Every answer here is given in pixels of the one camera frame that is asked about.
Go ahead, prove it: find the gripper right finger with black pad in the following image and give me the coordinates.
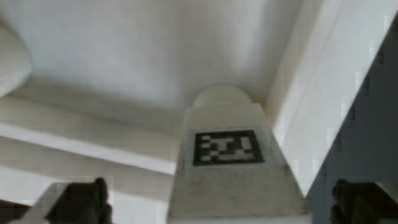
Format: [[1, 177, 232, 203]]
[[330, 179, 398, 224]]

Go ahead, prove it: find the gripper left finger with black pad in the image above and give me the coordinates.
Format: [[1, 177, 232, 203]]
[[16, 177, 115, 224]]

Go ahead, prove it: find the white leg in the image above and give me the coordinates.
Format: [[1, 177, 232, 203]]
[[167, 84, 312, 224]]

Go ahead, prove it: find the white square tabletop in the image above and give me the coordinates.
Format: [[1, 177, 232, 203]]
[[0, 0, 398, 224]]

